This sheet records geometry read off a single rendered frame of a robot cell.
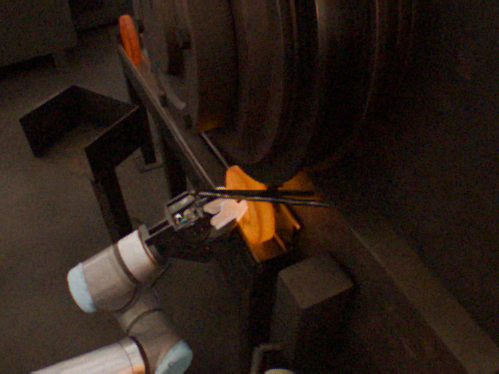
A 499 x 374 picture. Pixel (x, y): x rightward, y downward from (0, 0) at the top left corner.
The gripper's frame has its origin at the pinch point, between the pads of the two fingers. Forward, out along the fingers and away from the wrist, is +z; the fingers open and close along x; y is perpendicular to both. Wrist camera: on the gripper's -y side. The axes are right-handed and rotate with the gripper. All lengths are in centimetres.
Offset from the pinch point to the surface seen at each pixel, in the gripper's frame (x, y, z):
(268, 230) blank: -7.8, -1.0, 0.5
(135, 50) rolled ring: 99, -11, -3
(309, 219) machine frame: -12.4, 2.2, 7.2
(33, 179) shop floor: 123, -53, -78
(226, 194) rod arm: -10.5, 16.7, -3.1
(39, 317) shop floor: 44, -52, -82
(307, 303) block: -26.7, 5.7, -1.2
